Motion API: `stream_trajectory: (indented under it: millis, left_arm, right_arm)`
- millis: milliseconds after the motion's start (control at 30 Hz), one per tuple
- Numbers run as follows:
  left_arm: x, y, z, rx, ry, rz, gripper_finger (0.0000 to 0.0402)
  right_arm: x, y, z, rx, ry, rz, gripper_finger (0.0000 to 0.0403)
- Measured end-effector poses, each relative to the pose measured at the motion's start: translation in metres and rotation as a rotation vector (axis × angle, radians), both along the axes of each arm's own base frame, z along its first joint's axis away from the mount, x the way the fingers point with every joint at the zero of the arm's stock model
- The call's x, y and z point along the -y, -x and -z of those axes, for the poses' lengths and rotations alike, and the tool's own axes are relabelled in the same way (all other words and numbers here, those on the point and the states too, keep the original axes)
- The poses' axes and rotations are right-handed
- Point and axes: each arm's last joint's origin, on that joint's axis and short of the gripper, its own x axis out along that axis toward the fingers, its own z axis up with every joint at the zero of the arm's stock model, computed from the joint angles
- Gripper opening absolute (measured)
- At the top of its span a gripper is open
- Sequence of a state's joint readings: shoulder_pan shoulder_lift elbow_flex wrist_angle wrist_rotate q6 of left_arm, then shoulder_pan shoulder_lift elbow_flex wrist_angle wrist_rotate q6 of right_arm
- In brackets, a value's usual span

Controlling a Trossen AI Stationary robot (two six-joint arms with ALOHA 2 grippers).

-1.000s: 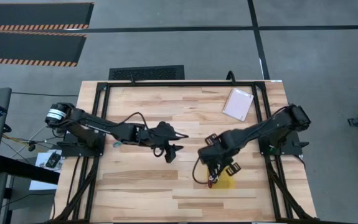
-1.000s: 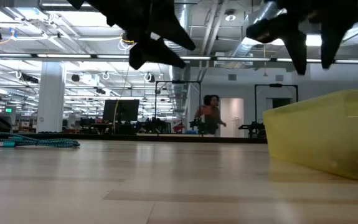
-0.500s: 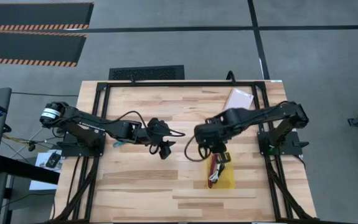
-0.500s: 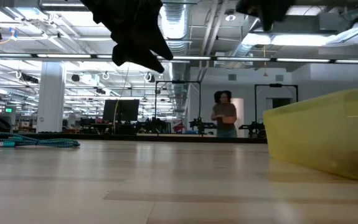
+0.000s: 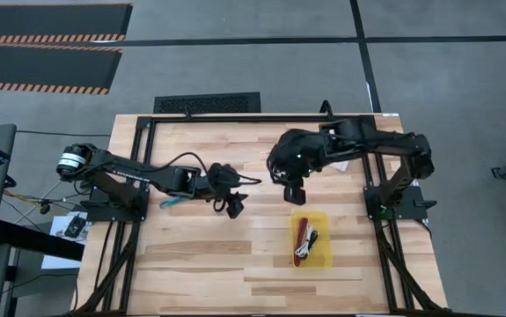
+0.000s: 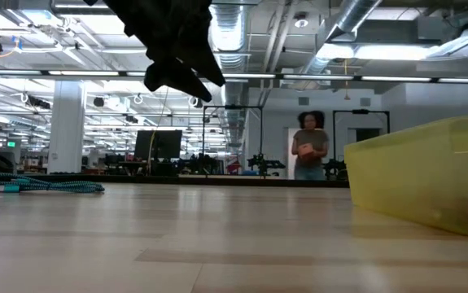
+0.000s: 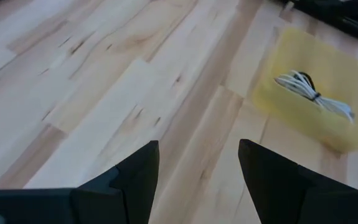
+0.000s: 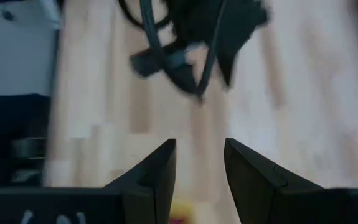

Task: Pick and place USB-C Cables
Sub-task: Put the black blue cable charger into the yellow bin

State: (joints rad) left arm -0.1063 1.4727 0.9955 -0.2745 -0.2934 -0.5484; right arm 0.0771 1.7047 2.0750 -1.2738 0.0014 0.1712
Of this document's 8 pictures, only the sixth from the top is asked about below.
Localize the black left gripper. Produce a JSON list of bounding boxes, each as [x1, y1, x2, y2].
[[82, 0, 226, 103]]

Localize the black computer monitor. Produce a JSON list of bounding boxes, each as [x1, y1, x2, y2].
[[133, 129, 183, 160]]

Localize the dark office desk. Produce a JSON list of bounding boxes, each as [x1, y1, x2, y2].
[[117, 160, 182, 177]]

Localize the round ceiling fixture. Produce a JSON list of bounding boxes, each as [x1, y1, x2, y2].
[[293, 11, 310, 29]]

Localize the long overhead light bar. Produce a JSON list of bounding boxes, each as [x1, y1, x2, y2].
[[0, 68, 468, 85]]

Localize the white door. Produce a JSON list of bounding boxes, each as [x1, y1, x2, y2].
[[286, 127, 300, 181]]

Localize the white building pillar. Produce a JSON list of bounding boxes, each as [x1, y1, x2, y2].
[[48, 80, 86, 174]]

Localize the person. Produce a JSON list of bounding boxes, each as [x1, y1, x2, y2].
[[291, 110, 330, 181]]

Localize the small orange box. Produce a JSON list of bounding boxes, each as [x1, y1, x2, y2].
[[298, 142, 316, 160]]

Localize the translucent yellow plastic bin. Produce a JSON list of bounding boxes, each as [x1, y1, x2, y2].
[[343, 113, 468, 240]]

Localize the black robot station frame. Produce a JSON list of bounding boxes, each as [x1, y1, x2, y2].
[[202, 104, 265, 177], [332, 108, 391, 180]]

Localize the straight silver ventilation duct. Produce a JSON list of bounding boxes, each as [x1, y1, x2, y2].
[[208, 0, 253, 142]]

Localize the black table edge rail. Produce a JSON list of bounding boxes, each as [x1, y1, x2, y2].
[[0, 173, 351, 189]]

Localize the yellow hanging pull cord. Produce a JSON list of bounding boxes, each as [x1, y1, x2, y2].
[[342, 59, 352, 102]]

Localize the teal braided USB-C cable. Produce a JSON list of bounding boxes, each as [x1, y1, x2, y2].
[[0, 173, 107, 195]]

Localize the slanted silver ventilation duct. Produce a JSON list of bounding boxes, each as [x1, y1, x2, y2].
[[294, 0, 383, 89]]

